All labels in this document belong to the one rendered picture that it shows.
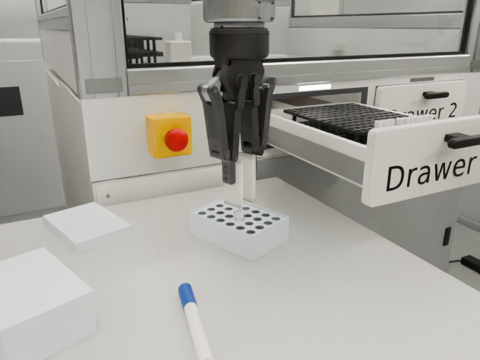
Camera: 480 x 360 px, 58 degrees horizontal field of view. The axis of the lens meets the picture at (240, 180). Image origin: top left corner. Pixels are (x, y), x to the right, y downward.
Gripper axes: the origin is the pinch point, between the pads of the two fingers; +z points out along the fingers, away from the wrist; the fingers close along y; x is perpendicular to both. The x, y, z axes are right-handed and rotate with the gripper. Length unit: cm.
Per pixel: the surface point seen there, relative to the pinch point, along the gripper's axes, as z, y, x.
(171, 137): -2.8, 2.7, 17.5
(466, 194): 69, 209, 15
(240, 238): 6.9, -3.4, -3.0
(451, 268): 86, 153, 4
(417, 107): -2, 63, -1
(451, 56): -13, 74, -4
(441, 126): -6.6, 22.1, -19.1
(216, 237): 8.2, -3.4, 1.7
